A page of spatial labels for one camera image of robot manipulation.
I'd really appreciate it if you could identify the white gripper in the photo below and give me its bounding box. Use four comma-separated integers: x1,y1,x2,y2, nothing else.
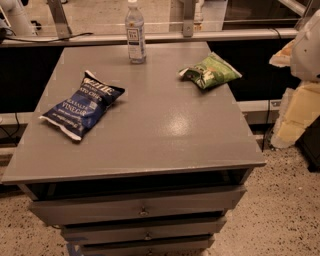
269,10,320,148

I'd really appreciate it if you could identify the blue chip bag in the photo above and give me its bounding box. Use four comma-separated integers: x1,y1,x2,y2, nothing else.
40,71,125,141

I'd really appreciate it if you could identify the green chip bag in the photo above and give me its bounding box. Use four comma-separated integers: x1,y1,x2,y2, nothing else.
179,52,242,90

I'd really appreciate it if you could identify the grey drawer cabinet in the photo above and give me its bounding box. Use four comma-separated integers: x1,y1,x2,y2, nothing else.
0,41,267,256

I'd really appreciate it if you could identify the top grey drawer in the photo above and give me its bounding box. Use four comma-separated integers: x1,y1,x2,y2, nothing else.
30,185,246,225

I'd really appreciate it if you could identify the grey drawer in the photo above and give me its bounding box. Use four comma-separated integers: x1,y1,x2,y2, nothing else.
81,235,213,256
62,216,226,245
30,185,246,225

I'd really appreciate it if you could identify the clear plastic water bottle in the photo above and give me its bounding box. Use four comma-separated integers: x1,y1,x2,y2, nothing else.
125,0,146,64

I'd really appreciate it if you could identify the bottom grey drawer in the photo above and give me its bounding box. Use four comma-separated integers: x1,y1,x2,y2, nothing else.
81,235,213,256

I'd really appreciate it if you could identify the metal railing beam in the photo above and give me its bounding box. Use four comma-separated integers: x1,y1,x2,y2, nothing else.
0,28,298,48

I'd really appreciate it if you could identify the middle grey drawer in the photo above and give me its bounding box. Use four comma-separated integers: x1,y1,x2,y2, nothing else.
62,216,226,245

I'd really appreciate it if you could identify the white pipe top left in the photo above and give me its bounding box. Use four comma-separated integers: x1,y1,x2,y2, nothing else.
0,0,36,37

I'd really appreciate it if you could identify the metal bracket centre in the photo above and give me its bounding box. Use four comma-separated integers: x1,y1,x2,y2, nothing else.
182,0,196,37

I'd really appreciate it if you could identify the metal bracket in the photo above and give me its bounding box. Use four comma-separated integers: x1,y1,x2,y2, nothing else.
182,0,196,37
47,0,72,39

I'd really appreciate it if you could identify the black cable on railing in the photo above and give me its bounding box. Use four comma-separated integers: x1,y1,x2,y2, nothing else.
4,31,94,43

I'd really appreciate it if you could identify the metal bracket left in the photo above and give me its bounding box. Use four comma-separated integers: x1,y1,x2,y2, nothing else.
47,0,72,39

